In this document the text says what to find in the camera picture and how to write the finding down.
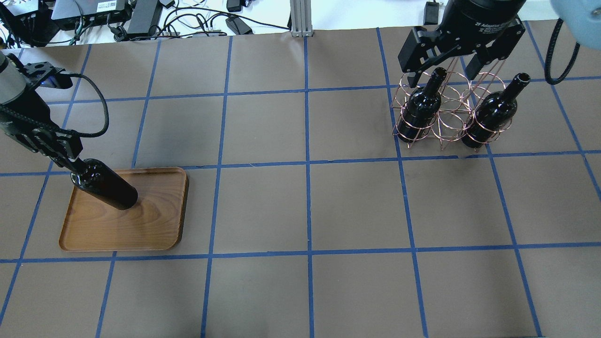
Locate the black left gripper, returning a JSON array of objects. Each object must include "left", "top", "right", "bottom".
[{"left": 1, "top": 104, "right": 87, "bottom": 173}]

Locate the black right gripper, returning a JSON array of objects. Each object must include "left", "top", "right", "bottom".
[{"left": 398, "top": 0, "right": 525, "bottom": 88}]

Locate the dark wine bottle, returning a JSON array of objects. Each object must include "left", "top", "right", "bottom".
[
  {"left": 396, "top": 67, "right": 447, "bottom": 143},
  {"left": 461, "top": 72, "right": 531, "bottom": 149},
  {"left": 71, "top": 158, "right": 138, "bottom": 210}
]

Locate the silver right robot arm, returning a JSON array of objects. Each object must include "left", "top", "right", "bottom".
[{"left": 398, "top": 0, "right": 601, "bottom": 88}]

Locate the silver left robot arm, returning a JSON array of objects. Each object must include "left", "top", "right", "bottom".
[{"left": 0, "top": 54, "right": 86, "bottom": 175}]

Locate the wooden rectangular tray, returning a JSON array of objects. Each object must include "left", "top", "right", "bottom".
[{"left": 58, "top": 167, "right": 189, "bottom": 252}]

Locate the black power adapter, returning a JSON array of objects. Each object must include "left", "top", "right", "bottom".
[{"left": 126, "top": 0, "right": 162, "bottom": 39}]

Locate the copper wire bottle basket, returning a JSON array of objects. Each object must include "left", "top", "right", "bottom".
[{"left": 391, "top": 56, "right": 509, "bottom": 150}]

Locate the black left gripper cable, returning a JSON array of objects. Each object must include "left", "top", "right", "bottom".
[{"left": 0, "top": 61, "right": 110, "bottom": 139}]

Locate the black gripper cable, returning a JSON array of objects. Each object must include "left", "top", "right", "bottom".
[
  {"left": 0, "top": 61, "right": 110, "bottom": 139},
  {"left": 544, "top": 18, "right": 583, "bottom": 86}
]

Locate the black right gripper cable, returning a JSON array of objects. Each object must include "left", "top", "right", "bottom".
[{"left": 544, "top": 18, "right": 583, "bottom": 86}]

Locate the aluminium frame post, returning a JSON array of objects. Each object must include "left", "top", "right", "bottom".
[{"left": 290, "top": 0, "right": 314, "bottom": 37}]

